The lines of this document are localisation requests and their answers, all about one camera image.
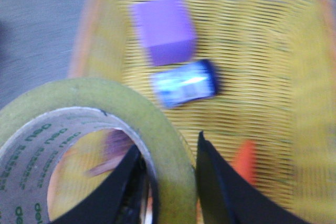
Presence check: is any orange toy carrot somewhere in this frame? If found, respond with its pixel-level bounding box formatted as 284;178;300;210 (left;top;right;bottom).
232;140;256;186

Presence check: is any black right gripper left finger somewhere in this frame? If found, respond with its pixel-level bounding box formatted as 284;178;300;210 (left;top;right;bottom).
51;144;159;223

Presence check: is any blue labelled small jar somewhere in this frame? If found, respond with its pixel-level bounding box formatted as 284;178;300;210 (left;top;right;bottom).
150;59;219;109

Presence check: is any yellow wicker basket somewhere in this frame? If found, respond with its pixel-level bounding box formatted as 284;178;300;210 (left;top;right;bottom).
67;0;336;224

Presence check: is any purple cube block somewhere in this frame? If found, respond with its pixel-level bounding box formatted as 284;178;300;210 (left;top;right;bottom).
130;0;197;66

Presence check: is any yellow-green tape roll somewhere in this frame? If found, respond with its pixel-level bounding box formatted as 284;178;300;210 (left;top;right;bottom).
1;78;197;223

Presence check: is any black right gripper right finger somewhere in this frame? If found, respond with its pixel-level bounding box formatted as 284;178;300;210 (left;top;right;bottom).
196;132;305;223

